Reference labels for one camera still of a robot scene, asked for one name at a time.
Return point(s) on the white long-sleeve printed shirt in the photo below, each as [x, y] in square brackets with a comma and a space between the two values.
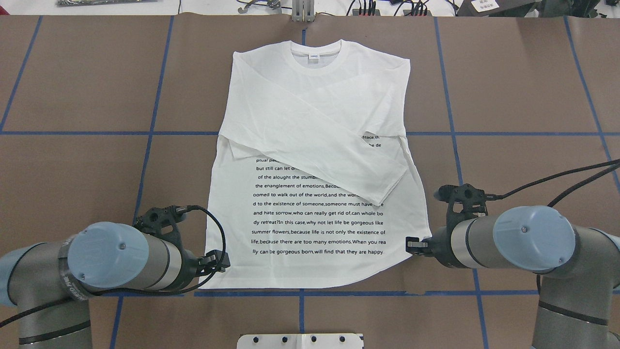
[313, 181]

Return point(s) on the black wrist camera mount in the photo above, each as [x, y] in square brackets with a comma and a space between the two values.
[162, 223]
[465, 202]

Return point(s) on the dark device with label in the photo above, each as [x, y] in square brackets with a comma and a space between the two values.
[496, 8]

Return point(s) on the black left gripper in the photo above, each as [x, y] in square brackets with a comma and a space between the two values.
[192, 266]

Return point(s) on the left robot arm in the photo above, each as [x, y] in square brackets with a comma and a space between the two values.
[51, 283]

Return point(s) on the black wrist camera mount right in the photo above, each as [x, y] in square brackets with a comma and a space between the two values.
[465, 202]

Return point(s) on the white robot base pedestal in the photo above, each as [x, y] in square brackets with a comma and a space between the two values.
[302, 341]

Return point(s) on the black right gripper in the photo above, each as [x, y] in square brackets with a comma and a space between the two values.
[440, 245]

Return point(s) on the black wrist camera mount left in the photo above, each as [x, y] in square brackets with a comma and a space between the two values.
[162, 223]

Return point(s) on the grey aluminium frame post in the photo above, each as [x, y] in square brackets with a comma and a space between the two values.
[303, 11]

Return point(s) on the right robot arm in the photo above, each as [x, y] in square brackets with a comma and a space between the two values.
[579, 269]

